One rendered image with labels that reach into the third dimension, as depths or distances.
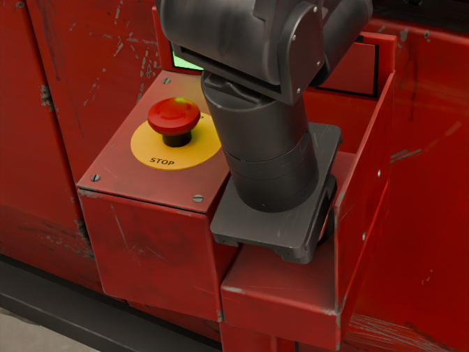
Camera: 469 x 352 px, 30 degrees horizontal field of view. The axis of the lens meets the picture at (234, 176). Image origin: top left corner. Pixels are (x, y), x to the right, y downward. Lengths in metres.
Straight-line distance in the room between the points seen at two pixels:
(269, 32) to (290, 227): 0.17
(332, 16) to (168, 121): 0.16
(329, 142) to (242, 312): 0.15
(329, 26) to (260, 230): 0.14
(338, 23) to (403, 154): 0.37
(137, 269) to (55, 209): 0.64
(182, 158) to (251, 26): 0.23
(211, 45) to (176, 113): 0.19
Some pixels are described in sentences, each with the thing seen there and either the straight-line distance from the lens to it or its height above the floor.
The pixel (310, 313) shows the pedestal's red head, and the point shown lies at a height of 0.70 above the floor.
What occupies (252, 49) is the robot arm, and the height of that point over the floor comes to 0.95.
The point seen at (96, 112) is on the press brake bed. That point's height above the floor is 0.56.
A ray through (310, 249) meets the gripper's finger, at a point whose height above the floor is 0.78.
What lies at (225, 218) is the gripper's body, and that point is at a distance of 0.58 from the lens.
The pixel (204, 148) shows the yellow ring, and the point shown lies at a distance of 0.66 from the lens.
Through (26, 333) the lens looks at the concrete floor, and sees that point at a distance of 1.62.
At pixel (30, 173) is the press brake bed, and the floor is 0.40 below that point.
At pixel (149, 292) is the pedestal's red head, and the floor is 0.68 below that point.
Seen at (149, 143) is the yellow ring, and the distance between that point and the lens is 0.67.
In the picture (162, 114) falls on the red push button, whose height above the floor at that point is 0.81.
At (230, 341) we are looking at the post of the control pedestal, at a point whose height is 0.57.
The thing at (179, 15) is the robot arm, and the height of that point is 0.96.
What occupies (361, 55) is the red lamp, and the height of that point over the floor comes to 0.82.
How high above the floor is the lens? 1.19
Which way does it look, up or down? 40 degrees down
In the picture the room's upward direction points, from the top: 6 degrees counter-clockwise
